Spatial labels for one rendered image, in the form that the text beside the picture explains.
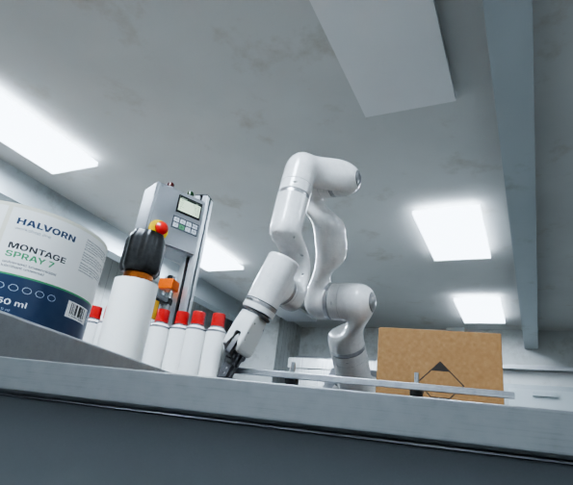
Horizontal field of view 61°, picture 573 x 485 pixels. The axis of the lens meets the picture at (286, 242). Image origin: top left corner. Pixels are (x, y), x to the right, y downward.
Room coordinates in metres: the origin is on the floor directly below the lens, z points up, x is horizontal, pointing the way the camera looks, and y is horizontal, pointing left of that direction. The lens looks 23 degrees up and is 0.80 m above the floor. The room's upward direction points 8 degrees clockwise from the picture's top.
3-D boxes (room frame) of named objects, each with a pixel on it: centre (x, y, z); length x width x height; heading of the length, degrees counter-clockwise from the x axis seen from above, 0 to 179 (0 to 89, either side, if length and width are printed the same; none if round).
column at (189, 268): (1.41, 0.28, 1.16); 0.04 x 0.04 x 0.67; 73
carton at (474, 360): (1.33, -0.45, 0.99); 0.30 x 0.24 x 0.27; 71
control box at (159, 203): (1.37, 0.36, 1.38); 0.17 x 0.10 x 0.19; 128
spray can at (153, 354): (1.25, 0.29, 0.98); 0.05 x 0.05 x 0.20
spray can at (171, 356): (1.25, 0.24, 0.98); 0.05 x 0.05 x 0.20
